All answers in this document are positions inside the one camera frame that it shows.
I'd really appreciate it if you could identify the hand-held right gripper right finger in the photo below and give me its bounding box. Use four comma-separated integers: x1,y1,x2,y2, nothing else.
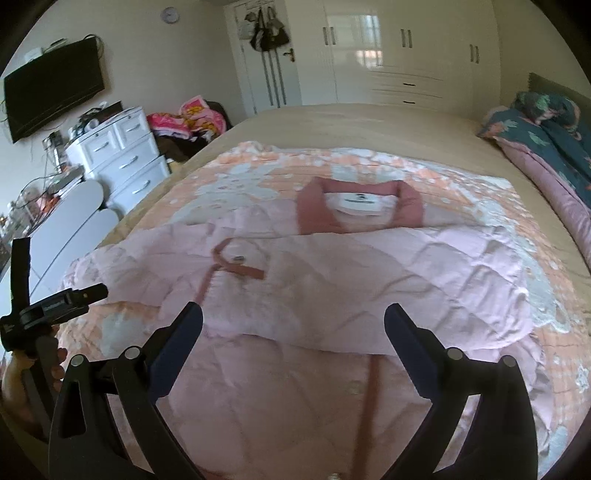
384,302,541,480

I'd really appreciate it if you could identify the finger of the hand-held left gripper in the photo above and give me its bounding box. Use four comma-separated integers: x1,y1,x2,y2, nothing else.
68,283,110,307
10,237,33,318

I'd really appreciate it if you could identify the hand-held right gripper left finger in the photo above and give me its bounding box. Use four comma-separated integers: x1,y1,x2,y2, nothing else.
48,301,218,480

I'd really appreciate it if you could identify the pink quilted jacket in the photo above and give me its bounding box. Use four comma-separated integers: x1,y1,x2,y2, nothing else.
62,178,550,480

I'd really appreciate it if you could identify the dark clothes pile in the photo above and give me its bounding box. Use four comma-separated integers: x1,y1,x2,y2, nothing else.
154,129,208,163

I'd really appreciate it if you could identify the person's left hand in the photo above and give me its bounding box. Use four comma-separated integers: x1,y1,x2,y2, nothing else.
0,323,69,418

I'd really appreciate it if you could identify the white rounded panel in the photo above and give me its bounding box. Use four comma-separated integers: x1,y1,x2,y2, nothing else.
28,179,105,278
32,208,120,296

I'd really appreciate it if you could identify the cluttered desk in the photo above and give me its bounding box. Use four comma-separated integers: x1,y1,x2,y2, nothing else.
0,166,86,259

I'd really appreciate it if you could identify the white drawer chest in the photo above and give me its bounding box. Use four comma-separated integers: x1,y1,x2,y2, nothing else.
65,105,172,217

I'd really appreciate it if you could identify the clutter on drawer chest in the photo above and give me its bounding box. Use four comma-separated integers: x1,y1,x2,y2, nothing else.
69,102,125,137

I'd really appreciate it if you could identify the pink yellow printed blanket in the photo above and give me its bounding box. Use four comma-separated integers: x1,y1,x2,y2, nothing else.
147,96,228,139

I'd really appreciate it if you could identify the orange printed blanket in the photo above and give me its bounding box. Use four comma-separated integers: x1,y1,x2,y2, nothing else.
55,141,583,480

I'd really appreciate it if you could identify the bed with beige sheet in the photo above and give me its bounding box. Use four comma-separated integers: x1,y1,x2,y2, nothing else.
0,102,591,480

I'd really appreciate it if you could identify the teal floral duvet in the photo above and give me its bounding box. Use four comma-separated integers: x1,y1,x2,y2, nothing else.
475,90,591,273

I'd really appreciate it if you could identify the white door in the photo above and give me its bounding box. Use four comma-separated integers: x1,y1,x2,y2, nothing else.
224,0,303,118

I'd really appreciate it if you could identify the grey headboard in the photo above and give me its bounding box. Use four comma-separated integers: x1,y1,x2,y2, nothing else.
526,71,591,121

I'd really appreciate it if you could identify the white wardrobe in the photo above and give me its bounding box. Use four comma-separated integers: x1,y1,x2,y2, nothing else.
300,0,504,114

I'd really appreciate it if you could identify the grey handbag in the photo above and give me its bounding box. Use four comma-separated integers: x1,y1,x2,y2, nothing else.
265,7,291,47

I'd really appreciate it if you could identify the black wall television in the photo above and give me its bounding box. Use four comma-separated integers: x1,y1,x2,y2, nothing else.
2,37,106,144

